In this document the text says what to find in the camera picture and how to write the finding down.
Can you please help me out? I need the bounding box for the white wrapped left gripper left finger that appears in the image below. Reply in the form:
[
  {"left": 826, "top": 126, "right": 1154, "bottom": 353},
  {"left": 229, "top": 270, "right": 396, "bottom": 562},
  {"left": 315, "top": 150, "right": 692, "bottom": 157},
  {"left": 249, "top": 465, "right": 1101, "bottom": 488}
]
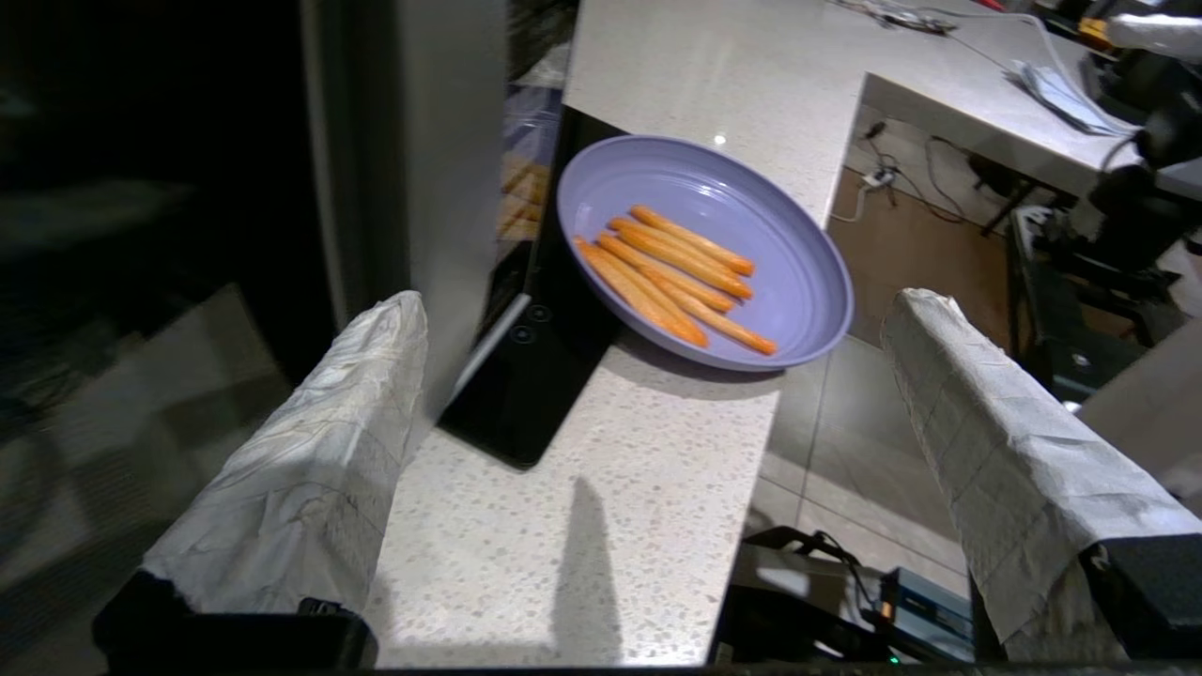
[{"left": 94, "top": 289, "right": 430, "bottom": 671}]

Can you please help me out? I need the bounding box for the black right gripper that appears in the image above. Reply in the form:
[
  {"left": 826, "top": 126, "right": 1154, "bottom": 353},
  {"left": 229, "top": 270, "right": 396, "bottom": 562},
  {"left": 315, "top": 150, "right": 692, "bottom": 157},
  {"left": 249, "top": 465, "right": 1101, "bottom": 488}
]
[{"left": 1106, "top": 13, "right": 1202, "bottom": 170}]

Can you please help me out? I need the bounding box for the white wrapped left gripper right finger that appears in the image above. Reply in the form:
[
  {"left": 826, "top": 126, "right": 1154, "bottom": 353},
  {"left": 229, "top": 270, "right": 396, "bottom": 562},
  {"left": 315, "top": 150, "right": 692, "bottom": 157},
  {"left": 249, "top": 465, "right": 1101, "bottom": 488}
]
[{"left": 881, "top": 287, "right": 1202, "bottom": 663}]

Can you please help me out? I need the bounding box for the lilac round plate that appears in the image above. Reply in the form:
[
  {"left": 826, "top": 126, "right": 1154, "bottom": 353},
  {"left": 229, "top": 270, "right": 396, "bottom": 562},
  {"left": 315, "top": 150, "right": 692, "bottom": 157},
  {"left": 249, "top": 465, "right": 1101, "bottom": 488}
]
[{"left": 556, "top": 134, "right": 855, "bottom": 373}]

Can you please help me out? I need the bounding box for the long orange french fry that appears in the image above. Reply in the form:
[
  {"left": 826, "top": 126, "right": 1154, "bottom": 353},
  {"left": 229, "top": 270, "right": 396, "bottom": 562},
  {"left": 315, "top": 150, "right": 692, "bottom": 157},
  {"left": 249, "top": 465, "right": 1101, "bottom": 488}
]
[{"left": 657, "top": 282, "right": 779, "bottom": 356}]

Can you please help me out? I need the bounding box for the black glass microwave door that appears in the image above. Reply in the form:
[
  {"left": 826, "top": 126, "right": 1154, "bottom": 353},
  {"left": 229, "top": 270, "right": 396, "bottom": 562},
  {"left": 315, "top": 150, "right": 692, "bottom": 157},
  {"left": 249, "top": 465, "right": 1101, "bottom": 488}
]
[{"left": 0, "top": 0, "right": 414, "bottom": 423}]

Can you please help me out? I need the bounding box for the white paper stack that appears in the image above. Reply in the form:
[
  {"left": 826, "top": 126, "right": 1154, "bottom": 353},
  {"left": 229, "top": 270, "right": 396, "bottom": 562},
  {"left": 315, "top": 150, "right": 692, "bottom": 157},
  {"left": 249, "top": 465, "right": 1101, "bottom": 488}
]
[{"left": 1009, "top": 58, "right": 1142, "bottom": 139}]

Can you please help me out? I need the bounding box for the blue electronic box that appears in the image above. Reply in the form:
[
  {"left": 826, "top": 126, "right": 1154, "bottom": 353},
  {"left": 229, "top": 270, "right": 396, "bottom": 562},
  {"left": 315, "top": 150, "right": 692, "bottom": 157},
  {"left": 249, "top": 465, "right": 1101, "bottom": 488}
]
[{"left": 878, "top": 566, "right": 975, "bottom": 649}]

